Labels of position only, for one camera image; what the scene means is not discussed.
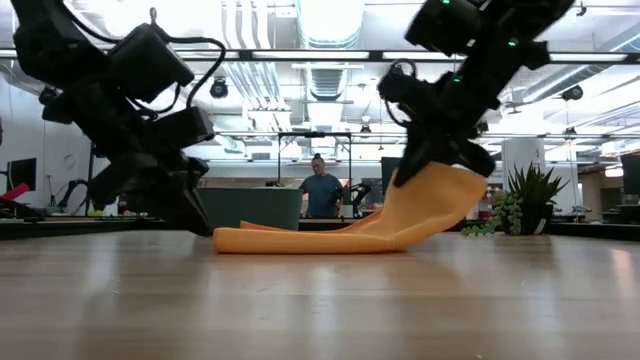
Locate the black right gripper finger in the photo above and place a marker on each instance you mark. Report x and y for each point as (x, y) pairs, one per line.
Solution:
(412, 167)

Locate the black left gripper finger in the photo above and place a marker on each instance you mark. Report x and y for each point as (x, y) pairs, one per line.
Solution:
(180, 195)

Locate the blue-grey plastic bin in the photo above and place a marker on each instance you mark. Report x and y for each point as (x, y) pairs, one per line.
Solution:
(250, 207)

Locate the black computer monitor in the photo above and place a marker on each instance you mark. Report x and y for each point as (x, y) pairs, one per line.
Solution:
(22, 175)
(631, 175)
(387, 175)

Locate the person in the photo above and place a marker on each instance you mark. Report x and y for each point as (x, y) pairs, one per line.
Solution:
(322, 195)

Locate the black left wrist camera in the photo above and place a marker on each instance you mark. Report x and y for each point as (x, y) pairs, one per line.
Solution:
(145, 62)

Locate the black ceiling spotlight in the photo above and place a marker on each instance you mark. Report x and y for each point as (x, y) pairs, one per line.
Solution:
(572, 93)
(218, 89)

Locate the small green succulent plant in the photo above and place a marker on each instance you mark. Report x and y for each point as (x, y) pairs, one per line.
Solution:
(535, 195)

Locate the orange microfiber towel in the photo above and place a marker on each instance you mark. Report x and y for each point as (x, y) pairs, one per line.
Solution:
(425, 210)

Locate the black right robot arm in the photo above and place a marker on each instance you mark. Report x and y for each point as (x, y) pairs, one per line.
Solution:
(500, 30)

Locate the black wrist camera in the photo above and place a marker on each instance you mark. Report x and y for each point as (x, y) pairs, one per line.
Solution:
(145, 62)
(405, 92)

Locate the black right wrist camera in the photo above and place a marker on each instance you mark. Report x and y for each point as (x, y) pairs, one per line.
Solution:
(405, 92)

